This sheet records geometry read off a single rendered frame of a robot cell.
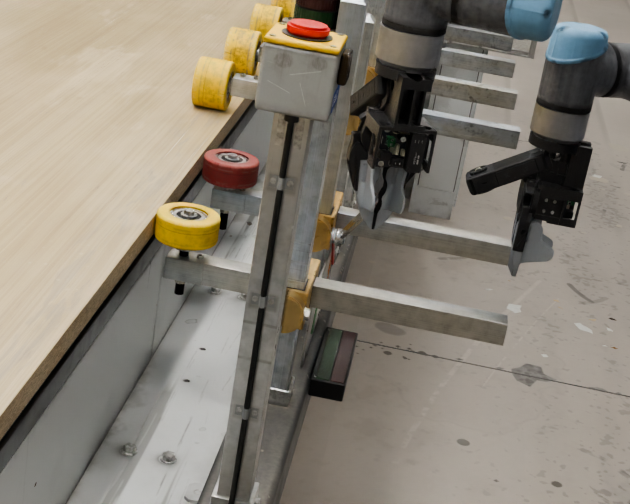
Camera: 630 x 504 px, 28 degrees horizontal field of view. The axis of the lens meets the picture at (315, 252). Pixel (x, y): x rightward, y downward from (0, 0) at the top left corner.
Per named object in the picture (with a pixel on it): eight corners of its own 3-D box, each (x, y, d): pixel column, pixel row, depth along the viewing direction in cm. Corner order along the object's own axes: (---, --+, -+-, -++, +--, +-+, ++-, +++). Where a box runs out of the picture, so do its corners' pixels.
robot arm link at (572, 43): (627, 36, 165) (574, 32, 162) (607, 115, 169) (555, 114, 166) (592, 21, 172) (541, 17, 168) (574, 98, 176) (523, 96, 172)
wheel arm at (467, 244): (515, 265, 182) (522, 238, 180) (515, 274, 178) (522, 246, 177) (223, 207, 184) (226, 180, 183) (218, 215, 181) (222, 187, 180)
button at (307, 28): (330, 41, 118) (332, 23, 117) (324, 49, 114) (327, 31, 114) (288, 33, 118) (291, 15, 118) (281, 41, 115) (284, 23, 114)
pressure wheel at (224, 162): (253, 224, 187) (264, 151, 183) (243, 243, 180) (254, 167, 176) (201, 214, 188) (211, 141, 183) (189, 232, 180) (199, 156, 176)
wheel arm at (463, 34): (510, 49, 270) (514, 32, 269) (510, 52, 267) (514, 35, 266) (284, 7, 274) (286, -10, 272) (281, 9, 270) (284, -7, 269)
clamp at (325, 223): (338, 223, 186) (344, 191, 185) (327, 255, 174) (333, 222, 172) (301, 216, 187) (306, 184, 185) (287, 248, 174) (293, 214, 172)
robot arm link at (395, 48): (373, 17, 147) (439, 24, 149) (366, 55, 148) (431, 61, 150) (390, 32, 140) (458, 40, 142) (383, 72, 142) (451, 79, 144)
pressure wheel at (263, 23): (284, -1, 247) (276, 26, 243) (283, 29, 254) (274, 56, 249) (255, -7, 248) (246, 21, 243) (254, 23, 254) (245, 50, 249)
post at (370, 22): (327, 295, 210) (377, 13, 192) (324, 304, 207) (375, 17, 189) (306, 291, 210) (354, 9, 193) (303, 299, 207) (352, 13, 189)
